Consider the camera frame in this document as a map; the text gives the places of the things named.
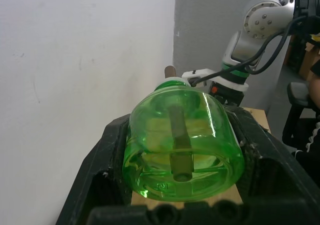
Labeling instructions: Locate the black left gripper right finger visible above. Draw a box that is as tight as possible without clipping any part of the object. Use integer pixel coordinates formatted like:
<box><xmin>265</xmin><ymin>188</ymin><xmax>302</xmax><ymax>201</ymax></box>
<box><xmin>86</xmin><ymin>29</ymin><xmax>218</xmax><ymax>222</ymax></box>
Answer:
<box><xmin>224</xmin><ymin>104</ymin><xmax>320</xmax><ymax>225</ymax></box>

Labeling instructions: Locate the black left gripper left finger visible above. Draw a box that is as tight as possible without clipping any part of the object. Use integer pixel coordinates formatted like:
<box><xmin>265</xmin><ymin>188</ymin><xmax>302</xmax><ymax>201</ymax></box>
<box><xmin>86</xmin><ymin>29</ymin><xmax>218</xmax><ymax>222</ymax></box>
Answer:
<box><xmin>55</xmin><ymin>112</ymin><xmax>134</xmax><ymax>225</ymax></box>

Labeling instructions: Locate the green transparent repellent liquid bottle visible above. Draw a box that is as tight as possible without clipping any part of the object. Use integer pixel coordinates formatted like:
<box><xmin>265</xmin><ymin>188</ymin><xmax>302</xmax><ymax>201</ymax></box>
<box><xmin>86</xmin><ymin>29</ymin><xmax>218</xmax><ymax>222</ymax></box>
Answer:
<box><xmin>121</xmin><ymin>65</ymin><xmax>246</xmax><ymax>203</ymax></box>

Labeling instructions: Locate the person in dark clothes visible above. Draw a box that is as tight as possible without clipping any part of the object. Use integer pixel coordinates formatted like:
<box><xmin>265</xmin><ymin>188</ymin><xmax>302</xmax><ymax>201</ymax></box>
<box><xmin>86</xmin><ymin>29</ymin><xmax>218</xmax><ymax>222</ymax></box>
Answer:
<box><xmin>293</xmin><ymin>58</ymin><xmax>320</xmax><ymax>182</ymax></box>

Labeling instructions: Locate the black office chair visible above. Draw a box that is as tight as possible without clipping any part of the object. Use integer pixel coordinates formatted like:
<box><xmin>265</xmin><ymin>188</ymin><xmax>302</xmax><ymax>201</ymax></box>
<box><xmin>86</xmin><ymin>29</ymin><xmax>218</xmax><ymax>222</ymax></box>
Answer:
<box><xmin>281</xmin><ymin>81</ymin><xmax>314</xmax><ymax>151</ymax></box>

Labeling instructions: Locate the brown cardboard box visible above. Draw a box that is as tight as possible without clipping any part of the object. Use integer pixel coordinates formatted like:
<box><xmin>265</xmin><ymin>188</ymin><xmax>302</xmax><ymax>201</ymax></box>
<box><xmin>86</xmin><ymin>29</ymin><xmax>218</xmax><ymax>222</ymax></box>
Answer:
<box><xmin>297</xmin><ymin>41</ymin><xmax>320</xmax><ymax>81</ymax></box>

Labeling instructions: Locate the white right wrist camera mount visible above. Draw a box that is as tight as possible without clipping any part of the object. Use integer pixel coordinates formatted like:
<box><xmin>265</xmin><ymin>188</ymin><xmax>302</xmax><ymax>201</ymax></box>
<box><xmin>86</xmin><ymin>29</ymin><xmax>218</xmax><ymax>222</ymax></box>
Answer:
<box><xmin>181</xmin><ymin>68</ymin><xmax>250</xmax><ymax>93</ymax></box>

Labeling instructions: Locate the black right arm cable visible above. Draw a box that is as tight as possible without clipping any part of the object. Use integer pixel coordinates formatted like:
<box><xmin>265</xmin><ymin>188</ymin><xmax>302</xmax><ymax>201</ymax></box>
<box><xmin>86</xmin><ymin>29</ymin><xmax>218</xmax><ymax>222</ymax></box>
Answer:
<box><xmin>190</xmin><ymin>15</ymin><xmax>308</xmax><ymax>86</ymax></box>

